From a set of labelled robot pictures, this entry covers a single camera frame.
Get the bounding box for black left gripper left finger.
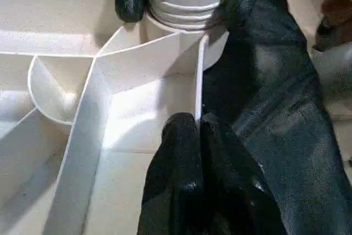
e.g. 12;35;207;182
137;113;204;235

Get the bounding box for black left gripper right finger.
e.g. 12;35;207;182
199;113;287;235

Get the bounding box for white plastic table top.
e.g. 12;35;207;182
0;0;232;235

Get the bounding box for black work mat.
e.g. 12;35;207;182
0;0;352;235

